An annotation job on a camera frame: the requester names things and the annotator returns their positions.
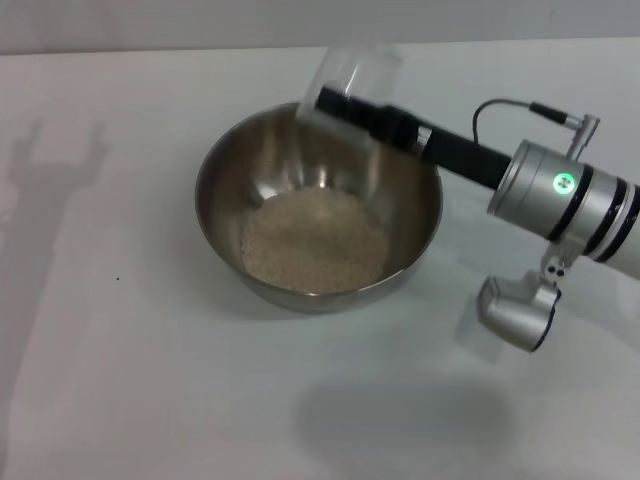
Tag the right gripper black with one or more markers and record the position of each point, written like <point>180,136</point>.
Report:
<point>465,157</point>

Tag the clear plastic measuring cup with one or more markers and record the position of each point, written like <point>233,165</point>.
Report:
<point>365,70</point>

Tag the white rice grains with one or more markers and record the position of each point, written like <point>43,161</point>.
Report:
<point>315,245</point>

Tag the stainless steel mixing bowl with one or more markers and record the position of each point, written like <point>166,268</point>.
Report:
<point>220,210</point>

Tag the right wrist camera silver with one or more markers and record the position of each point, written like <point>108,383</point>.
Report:
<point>520,310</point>

